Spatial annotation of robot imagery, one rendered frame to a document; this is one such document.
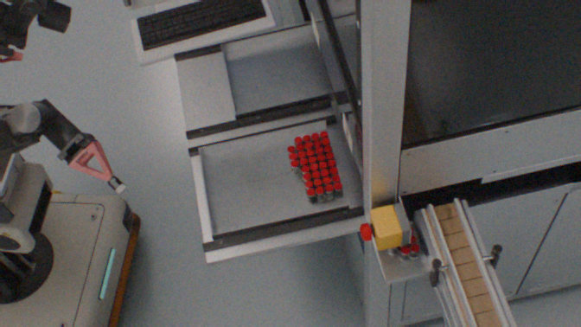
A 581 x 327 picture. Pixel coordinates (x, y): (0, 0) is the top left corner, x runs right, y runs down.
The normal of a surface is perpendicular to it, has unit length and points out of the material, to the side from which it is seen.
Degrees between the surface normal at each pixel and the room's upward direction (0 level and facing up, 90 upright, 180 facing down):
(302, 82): 0
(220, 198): 0
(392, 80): 90
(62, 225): 0
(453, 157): 90
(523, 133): 90
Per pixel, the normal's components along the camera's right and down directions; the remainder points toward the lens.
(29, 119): 0.00, 0.09
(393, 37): 0.21, 0.82
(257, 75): -0.10, -0.53
